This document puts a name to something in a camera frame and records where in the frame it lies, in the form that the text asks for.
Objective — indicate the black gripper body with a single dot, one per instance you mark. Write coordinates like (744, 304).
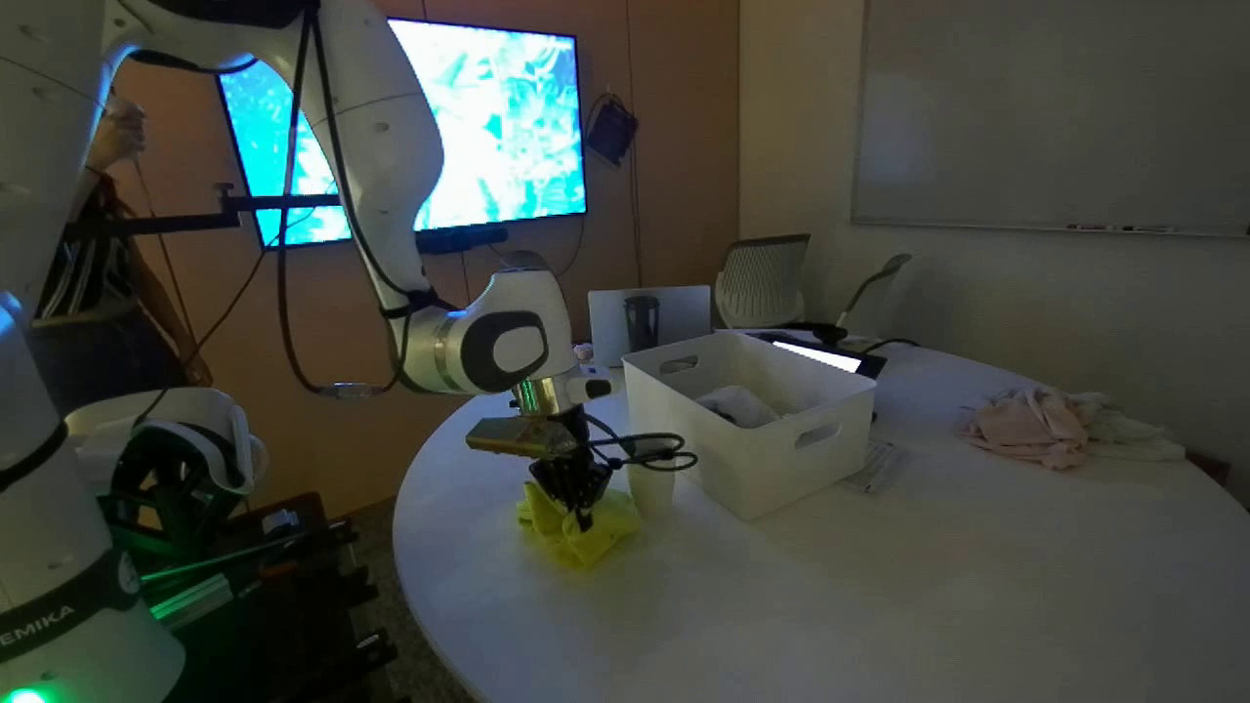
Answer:
(573, 469)

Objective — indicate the bright yellow towel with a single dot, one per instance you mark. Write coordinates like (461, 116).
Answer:
(573, 546)

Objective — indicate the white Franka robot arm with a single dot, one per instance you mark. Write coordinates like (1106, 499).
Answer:
(430, 327)

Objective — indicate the white plastic storage box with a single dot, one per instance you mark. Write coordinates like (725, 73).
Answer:
(766, 431)

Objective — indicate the white waste bin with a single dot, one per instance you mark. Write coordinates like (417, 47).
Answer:
(650, 319)

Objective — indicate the black tablet lit screen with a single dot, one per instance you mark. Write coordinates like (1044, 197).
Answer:
(813, 355)

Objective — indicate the black equipment cart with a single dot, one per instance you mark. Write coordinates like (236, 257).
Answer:
(259, 601)

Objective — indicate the pink crumpled cloth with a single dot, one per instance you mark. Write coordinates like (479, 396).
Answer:
(1038, 429)

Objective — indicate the white crumpled cloth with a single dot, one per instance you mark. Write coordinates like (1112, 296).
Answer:
(1138, 431)

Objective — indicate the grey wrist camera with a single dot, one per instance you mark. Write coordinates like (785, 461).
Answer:
(512, 437)

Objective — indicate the small black wall box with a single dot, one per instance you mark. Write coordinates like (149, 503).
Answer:
(610, 129)

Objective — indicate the wall television screen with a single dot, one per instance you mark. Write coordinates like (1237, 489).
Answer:
(511, 118)

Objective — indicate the black camera stand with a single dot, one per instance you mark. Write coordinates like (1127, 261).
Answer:
(156, 222)

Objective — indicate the wall whiteboard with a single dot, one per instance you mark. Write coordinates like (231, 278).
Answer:
(1055, 118)

